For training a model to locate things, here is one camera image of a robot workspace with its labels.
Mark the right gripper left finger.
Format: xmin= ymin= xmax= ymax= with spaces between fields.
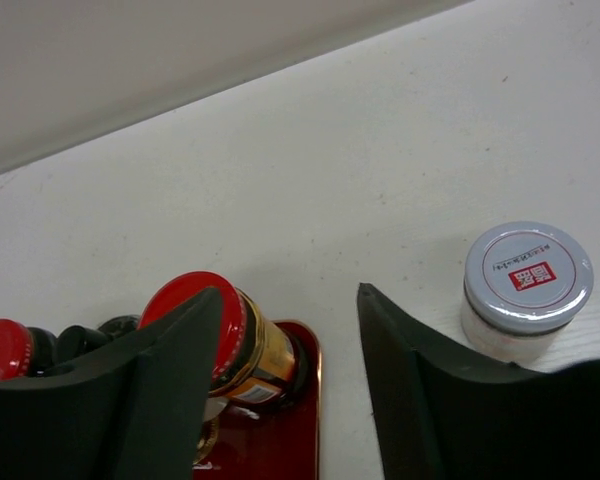
xmin=0 ymin=288 xmax=223 ymax=479

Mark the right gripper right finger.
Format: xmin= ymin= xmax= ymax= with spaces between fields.
xmin=357 ymin=283 xmax=600 ymax=479

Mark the silver lid glass jar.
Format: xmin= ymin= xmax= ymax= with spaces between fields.
xmin=460 ymin=221 xmax=594 ymax=364

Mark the red tray with gold emblem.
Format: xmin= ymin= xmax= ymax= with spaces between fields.
xmin=192 ymin=320 xmax=322 ymax=479

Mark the red lid chili sauce jar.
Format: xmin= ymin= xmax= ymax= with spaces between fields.
xmin=0 ymin=319 xmax=57 ymax=382

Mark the black cap white bottle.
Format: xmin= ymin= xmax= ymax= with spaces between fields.
xmin=54 ymin=315 xmax=140 ymax=364

